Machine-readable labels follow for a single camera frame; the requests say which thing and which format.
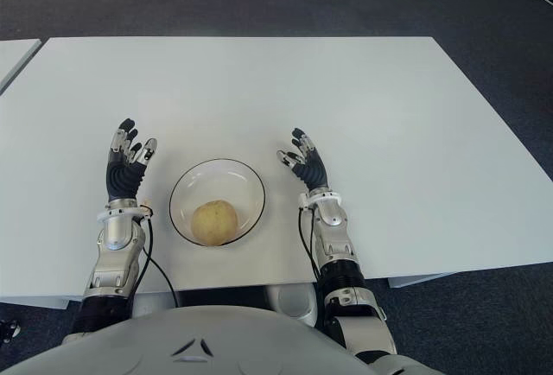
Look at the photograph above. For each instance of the robot left hand black silver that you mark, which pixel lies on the robot left hand black silver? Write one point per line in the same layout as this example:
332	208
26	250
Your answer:
123	180

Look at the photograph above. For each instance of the robot right hand black silver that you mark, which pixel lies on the robot right hand black silver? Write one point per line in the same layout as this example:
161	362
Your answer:
313	172

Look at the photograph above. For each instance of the yellow red apple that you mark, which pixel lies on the yellow red apple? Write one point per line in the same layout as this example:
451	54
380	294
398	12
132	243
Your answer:
214	224

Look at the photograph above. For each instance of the robot right arm silver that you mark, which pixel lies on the robot right arm silver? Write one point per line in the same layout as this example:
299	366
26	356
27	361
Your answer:
341	262

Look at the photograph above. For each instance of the robot left arm silver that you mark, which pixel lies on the robot left arm silver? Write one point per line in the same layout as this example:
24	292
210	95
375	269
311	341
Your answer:
114	254

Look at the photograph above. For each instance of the white plate black rim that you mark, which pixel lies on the white plate black rim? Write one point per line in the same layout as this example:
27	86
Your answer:
216	180

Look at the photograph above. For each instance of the white robot waist part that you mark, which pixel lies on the white robot waist part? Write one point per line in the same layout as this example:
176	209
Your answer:
294	301

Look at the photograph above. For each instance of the white table foot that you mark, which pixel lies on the white table foot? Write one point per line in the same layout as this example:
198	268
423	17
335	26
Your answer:
34	301
415	282

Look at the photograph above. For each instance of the white side table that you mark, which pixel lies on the white side table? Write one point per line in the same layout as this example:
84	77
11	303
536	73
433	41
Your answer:
15	57

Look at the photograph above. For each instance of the grey robot torso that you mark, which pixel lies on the grey robot torso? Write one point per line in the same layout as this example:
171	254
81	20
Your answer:
194	340

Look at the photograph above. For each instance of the black caster wheel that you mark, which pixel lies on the black caster wheel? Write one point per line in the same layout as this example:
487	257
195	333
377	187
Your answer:
10	329

